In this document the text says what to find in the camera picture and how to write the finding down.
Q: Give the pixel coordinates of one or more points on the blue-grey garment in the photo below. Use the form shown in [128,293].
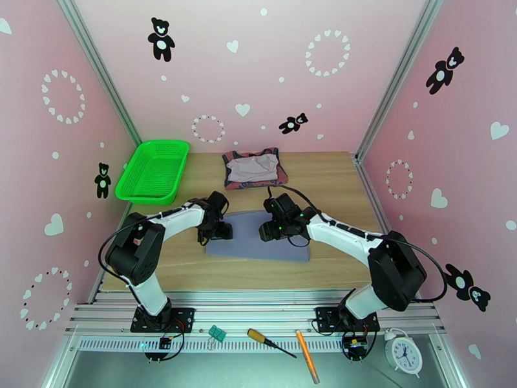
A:
[246,247]

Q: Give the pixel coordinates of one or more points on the red tank top grey trim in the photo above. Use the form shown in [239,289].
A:
[258,186]

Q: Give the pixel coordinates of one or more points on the light lilac shirt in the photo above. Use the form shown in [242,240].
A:
[252,168]

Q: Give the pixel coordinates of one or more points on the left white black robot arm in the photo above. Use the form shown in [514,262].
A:
[177,221]

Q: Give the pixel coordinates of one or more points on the green plastic mesh basket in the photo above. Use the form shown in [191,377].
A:
[157,172]

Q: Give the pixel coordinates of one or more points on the teal binder clip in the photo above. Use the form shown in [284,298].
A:
[217,333]

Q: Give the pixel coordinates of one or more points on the small black connector board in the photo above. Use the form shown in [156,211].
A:
[165,343]

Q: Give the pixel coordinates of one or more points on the orange pen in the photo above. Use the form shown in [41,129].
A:
[307,354]

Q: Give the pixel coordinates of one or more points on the yellow black power connector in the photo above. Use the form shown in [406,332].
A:
[355,344]

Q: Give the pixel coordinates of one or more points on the white alarm clock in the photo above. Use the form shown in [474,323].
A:
[404,354]

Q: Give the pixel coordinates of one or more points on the right black wrist camera box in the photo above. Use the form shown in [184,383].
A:
[282,203]

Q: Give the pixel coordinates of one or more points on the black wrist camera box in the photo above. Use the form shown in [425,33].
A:
[282,203]
[218,201]

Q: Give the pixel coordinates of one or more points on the left black wrist camera box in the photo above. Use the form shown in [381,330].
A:
[218,201]

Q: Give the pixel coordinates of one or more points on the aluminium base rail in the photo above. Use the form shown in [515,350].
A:
[250,310]

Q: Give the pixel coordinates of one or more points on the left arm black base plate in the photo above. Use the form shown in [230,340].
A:
[181,318]

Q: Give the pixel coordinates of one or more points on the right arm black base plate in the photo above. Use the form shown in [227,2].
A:
[323,318]

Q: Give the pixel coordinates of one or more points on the aluminium frame post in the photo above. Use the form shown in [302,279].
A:
[97,63]
[400,75]

